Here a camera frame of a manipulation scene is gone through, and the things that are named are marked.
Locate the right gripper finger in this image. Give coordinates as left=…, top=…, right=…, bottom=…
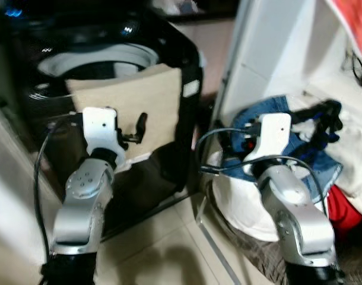
left=313, top=119, right=341, bottom=147
left=315, top=99, right=343, bottom=122

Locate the blue denim garment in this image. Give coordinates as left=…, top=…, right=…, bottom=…
left=231, top=95, right=344, bottom=204

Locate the black top-loading washing machine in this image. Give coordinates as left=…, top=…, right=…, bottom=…
left=0, top=5, right=205, bottom=238

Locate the beige cloth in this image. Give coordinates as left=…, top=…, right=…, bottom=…
left=65, top=64, right=183, bottom=173

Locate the cream white garment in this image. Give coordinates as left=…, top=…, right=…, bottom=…
left=287, top=90, right=362, bottom=200

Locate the white washer label sticker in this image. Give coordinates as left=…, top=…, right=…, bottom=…
left=182, top=80, right=201, bottom=98

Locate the white cabinet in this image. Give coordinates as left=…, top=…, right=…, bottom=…
left=219, top=0, right=362, bottom=156

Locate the red garment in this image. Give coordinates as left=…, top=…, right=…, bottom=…
left=325, top=184, right=362, bottom=233

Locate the orange red hanging towel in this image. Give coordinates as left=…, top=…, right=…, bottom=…
left=325, top=0, right=362, bottom=60

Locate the white laundry basket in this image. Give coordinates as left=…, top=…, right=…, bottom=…
left=209, top=147, right=327, bottom=243

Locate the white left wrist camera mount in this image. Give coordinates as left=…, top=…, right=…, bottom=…
left=82, top=106, right=127, bottom=167

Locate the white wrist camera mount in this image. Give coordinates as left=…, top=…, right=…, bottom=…
left=82, top=106, right=127, bottom=167
left=243, top=112, right=293, bottom=176

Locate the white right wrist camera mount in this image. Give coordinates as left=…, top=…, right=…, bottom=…
left=243, top=112, right=293, bottom=176

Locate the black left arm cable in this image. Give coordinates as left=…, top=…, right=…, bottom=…
left=33, top=116, right=87, bottom=265

